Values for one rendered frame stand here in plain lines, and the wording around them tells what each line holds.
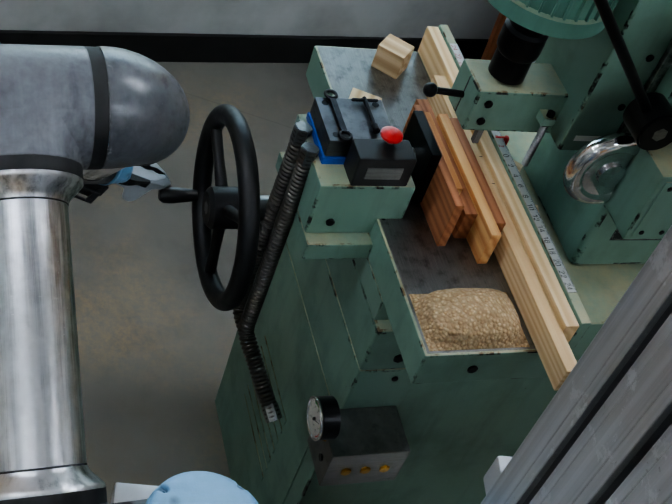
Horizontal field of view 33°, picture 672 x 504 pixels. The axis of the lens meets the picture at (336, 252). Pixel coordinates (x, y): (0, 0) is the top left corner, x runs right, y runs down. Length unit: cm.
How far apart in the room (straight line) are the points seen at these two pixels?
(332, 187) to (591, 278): 48
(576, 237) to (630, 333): 114
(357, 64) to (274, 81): 141
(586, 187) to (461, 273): 21
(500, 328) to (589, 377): 81
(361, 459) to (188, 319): 96
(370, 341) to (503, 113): 36
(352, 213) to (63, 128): 56
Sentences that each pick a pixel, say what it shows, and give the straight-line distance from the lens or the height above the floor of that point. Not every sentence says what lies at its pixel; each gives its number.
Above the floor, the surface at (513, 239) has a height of 94.
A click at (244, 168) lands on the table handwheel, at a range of 145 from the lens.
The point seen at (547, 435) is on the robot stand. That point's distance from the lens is 65.
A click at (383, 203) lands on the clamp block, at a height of 93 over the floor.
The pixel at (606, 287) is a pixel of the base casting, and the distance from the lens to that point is 173.
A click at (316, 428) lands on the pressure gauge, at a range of 157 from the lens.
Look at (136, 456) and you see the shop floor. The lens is 227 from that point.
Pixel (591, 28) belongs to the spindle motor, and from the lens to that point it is 142.
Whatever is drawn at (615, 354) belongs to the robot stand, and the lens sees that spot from 58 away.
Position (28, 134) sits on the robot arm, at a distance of 102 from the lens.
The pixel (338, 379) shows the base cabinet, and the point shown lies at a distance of 165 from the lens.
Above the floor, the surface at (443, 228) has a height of 93.
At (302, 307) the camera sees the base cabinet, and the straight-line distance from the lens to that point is 179.
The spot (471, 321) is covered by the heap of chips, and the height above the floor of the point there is 93.
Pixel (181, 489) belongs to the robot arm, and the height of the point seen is 105.
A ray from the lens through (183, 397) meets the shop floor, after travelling 236.
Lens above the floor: 191
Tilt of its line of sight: 45 degrees down
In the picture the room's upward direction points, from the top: 21 degrees clockwise
